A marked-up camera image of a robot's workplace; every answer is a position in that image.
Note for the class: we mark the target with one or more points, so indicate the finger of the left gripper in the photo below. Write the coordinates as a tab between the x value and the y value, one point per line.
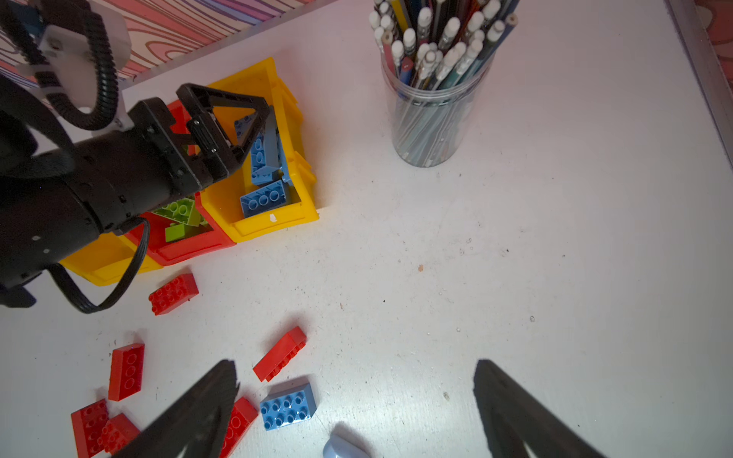
223	125

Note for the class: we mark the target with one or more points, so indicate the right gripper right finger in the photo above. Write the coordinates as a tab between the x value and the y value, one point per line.
516	424

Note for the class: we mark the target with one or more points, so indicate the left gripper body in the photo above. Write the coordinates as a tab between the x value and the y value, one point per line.
120	175

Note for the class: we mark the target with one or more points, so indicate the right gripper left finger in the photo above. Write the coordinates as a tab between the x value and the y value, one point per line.
196	424

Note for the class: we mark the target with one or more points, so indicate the red lego brick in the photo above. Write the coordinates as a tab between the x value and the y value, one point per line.
173	294
242	417
279	356

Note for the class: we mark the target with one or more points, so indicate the green lego cluster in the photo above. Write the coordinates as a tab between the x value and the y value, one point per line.
185	220

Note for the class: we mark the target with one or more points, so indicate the blue lego brick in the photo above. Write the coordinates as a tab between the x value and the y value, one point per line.
272	196
288	407

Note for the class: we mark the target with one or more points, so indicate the blue lego L cluster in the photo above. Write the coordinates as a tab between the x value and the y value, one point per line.
268	161

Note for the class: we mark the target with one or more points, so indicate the red lego cluster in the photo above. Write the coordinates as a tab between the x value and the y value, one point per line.
95	429

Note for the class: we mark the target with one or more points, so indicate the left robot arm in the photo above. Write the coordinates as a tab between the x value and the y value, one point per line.
74	49

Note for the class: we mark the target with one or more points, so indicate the right yellow bin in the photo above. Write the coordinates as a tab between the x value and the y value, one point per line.
222	200

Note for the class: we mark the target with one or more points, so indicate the yellow bin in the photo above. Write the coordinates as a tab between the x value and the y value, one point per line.
103	262
222	200

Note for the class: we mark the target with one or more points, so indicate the red middle bin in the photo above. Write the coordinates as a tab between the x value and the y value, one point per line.
213	239

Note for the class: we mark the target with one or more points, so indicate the left yellow bin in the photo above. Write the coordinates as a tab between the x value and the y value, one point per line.
103	262

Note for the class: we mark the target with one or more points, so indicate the pencil cup holder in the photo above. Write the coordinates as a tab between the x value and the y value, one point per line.
434	56

